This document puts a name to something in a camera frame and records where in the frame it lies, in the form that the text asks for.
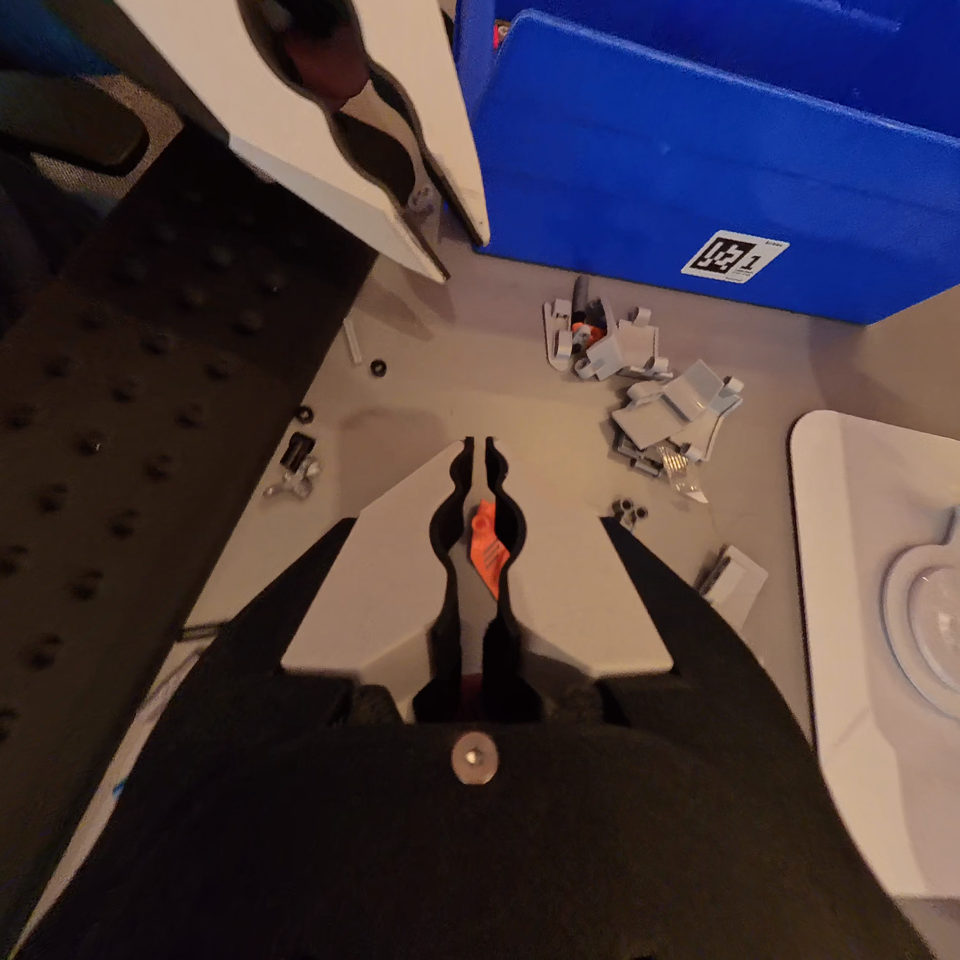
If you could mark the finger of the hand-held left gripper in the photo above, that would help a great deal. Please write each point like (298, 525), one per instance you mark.
(427, 75)
(247, 97)

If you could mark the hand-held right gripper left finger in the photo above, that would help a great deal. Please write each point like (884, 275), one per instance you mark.
(360, 600)

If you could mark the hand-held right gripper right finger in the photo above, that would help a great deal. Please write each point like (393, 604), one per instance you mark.
(592, 600)

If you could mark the orange wedge plate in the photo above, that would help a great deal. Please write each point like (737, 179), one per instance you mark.
(487, 547)

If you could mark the dark grey connector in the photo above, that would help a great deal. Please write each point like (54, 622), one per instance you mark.
(630, 514)
(424, 201)

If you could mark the person's left hand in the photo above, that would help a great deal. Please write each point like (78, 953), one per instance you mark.
(330, 67)

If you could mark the grey block panel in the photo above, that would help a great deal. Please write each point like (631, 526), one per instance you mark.
(731, 581)

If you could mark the clear bag of small parts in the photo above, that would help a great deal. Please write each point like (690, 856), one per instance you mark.
(682, 472)

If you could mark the light grey hinged panel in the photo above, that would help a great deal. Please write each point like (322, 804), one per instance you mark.
(679, 409)
(626, 345)

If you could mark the person's blue clothing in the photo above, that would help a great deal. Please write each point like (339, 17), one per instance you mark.
(37, 30)

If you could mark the blue storage bin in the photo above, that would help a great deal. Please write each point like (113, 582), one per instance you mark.
(675, 150)

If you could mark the light grey stick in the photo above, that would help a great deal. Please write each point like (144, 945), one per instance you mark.
(351, 341)

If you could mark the light grey flat panel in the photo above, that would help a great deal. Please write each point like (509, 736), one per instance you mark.
(559, 334)

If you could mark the grey panel with black curve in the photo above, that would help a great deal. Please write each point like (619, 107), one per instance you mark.
(583, 296)

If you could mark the black studded mat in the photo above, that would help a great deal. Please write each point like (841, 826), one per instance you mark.
(150, 412)

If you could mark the dark grey frame piece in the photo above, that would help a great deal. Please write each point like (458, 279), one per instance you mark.
(637, 457)

